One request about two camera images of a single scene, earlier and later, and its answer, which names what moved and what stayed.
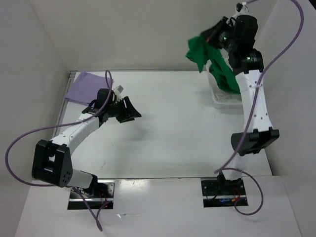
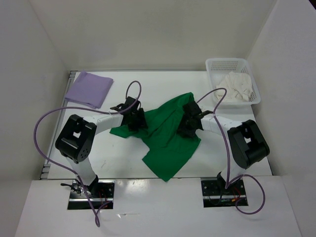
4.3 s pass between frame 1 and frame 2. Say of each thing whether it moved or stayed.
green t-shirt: moved
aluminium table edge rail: stayed
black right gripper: moved
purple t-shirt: stayed
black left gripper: moved
